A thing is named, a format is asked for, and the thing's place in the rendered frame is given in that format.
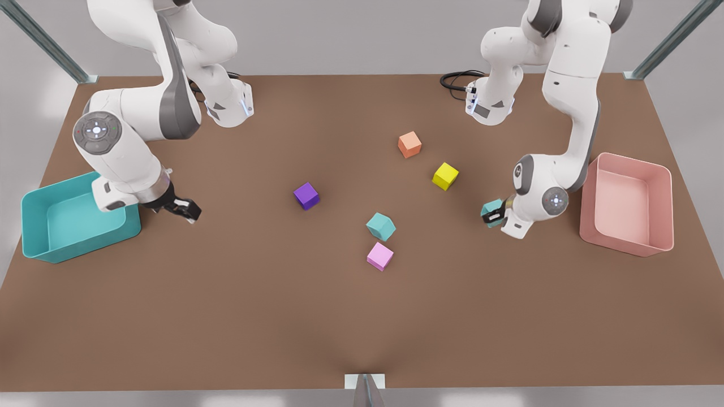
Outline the teal blue cube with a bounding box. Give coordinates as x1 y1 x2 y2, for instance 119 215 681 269
365 213 397 242
480 198 506 229

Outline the yellow cube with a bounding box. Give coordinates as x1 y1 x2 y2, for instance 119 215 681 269
432 162 459 192

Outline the orange cube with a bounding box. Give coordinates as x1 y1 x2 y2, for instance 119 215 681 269
398 131 423 159

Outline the teal plastic bin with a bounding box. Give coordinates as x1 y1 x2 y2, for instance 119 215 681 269
21 171 142 265

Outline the pink plastic bin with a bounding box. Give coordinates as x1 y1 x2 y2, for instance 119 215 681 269
579 152 675 258

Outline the pink cube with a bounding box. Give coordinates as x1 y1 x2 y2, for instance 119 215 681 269
367 242 394 272

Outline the purple cube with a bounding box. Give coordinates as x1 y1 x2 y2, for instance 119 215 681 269
293 182 321 211

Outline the black cable loop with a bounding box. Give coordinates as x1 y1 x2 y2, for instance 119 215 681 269
439 70 488 103

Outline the silver frame post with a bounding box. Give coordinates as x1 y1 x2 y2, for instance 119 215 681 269
344 373 386 407
0 0 98 85
623 0 724 81

